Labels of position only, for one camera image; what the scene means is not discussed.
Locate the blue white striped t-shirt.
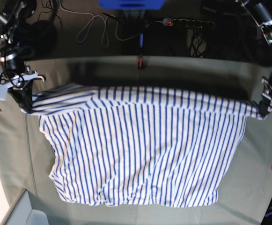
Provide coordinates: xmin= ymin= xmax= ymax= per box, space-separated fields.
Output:
xmin=31 ymin=84 xmax=261 ymax=208

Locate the black power strip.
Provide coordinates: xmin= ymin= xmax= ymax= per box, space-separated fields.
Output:
xmin=162 ymin=18 xmax=215 ymax=30

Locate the blue box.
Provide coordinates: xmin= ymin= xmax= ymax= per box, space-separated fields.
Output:
xmin=99 ymin=0 xmax=165 ymax=10

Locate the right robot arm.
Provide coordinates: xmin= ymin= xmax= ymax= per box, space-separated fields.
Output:
xmin=0 ymin=0 xmax=45 ymax=113

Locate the green table cloth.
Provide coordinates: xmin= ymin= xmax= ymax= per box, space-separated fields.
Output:
xmin=0 ymin=56 xmax=272 ymax=225

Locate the red clamp at table top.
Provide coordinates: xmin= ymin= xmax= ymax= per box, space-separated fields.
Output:
xmin=137 ymin=33 xmax=144 ymax=69

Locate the white looped cable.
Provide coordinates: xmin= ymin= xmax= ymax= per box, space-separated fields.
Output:
xmin=59 ymin=0 xmax=110 ymax=49

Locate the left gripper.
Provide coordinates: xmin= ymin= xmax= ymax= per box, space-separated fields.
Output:
xmin=258 ymin=77 xmax=272 ymax=118

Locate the white bin at corner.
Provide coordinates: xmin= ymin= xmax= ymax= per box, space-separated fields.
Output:
xmin=0 ymin=188 xmax=49 ymax=225

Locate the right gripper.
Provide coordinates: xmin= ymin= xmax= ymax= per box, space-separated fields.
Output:
xmin=0 ymin=67 xmax=46 ymax=113

